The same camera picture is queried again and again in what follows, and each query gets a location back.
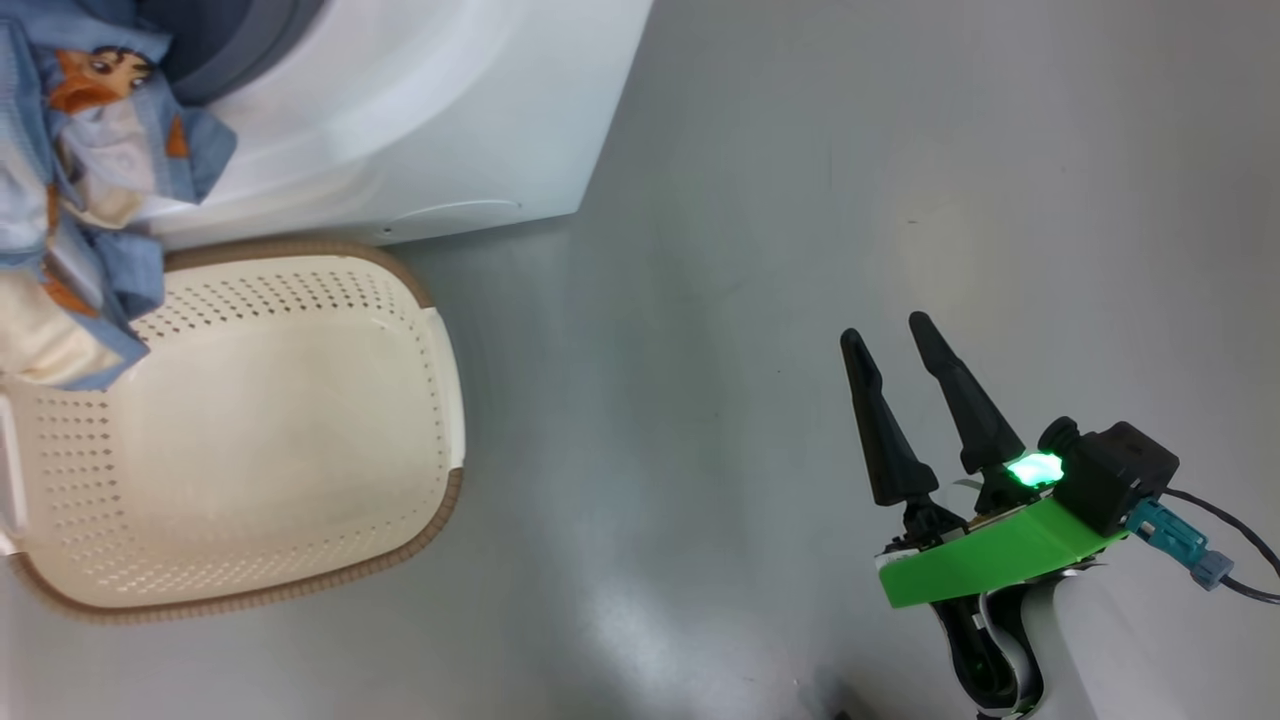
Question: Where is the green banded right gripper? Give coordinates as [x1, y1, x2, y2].
[840, 312, 1131, 611]

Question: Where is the cream white garment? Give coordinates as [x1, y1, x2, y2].
[0, 265, 113, 387]

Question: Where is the blue cartoon print garment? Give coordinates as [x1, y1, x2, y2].
[0, 0, 238, 391]

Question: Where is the white front-load washing machine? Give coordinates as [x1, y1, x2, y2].
[130, 0, 656, 251]

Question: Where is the cream perforated laundry basket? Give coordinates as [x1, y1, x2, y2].
[0, 238, 466, 626]

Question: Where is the teal cable connector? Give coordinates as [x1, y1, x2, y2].
[1128, 498, 1237, 592]

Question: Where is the thin black cable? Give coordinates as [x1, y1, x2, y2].
[1160, 487, 1280, 607]

